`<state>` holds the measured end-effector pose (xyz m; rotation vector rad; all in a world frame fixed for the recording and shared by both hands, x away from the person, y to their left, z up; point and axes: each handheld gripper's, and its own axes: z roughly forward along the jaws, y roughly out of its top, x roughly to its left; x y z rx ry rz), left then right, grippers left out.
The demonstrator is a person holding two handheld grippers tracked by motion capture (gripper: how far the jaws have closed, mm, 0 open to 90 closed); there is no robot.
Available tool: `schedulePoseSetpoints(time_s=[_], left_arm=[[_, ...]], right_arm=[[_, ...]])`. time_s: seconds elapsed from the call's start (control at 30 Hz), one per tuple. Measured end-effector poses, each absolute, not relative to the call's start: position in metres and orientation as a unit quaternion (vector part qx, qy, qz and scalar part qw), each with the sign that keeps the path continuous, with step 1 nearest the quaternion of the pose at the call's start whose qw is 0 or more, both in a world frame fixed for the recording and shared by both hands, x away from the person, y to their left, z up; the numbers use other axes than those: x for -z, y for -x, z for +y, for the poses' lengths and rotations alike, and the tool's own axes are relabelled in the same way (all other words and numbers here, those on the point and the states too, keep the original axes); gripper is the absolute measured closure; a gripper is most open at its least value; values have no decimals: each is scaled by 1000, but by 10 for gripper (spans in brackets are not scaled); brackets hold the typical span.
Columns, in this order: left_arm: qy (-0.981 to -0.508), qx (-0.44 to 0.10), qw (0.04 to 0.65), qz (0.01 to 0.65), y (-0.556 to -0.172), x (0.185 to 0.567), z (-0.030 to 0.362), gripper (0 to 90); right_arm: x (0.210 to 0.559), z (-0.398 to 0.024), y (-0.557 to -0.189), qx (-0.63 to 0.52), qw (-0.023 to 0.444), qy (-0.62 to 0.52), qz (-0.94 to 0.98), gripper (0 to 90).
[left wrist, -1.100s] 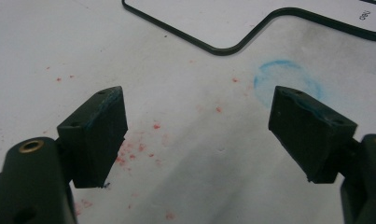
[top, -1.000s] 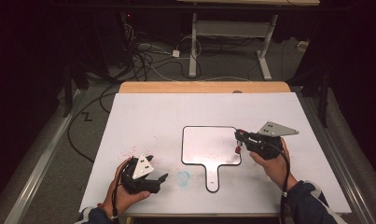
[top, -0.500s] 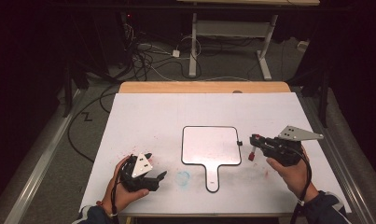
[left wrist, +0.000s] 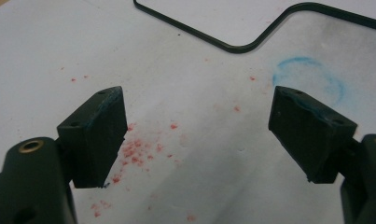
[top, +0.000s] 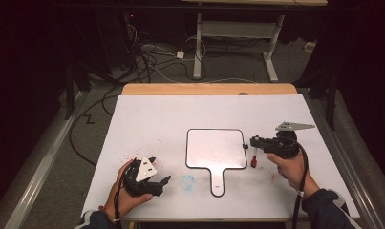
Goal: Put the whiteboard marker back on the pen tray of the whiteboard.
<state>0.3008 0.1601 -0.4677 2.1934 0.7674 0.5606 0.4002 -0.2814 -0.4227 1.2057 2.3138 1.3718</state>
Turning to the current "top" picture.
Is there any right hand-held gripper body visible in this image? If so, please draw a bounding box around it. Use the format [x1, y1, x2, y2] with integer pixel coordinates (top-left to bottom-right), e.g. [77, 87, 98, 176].
[261, 121, 316, 159]

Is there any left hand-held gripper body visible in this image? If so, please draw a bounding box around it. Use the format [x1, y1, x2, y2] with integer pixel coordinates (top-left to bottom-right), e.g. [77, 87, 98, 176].
[122, 156, 164, 198]

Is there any red and white marker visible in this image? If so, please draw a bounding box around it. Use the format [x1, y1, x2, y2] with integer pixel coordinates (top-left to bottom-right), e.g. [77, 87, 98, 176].
[250, 135, 261, 169]

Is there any white paddle whiteboard black rim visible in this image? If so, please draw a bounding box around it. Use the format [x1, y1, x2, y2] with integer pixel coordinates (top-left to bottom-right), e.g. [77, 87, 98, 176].
[184, 128, 249, 198]

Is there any person's left hand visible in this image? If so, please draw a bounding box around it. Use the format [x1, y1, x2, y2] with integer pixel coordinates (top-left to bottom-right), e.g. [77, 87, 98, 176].
[104, 159, 155, 221]

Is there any person's right hand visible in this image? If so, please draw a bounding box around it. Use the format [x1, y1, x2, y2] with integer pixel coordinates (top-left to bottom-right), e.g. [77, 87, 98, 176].
[266, 151, 320, 198]

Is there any white table cover sheet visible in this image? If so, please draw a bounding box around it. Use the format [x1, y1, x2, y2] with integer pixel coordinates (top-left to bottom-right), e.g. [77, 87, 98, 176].
[81, 94, 361, 221]

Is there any black metal stand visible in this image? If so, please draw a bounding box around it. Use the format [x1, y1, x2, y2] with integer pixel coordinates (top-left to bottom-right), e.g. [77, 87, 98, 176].
[63, 60, 93, 121]

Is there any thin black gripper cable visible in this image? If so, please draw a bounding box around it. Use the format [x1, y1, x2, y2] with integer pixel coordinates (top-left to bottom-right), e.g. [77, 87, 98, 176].
[114, 165, 131, 229]

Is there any thick black gripper cable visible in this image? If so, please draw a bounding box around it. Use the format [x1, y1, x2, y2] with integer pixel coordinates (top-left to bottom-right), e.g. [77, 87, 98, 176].
[288, 135, 310, 229]

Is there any grey metal floor rail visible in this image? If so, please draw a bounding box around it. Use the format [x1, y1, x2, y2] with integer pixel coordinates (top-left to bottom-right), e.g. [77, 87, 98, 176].
[3, 91, 88, 229]
[303, 92, 385, 229]

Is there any long black floor cable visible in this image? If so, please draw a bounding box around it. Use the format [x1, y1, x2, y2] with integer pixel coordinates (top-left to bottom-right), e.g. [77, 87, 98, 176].
[68, 85, 124, 168]

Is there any tangle of floor cables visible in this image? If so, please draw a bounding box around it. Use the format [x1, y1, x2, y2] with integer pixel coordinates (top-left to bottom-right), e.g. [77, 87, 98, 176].
[122, 22, 210, 84]

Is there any white metal desk frame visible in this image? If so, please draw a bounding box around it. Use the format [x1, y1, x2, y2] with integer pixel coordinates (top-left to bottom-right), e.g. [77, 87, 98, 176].
[180, 0, 329, 83]

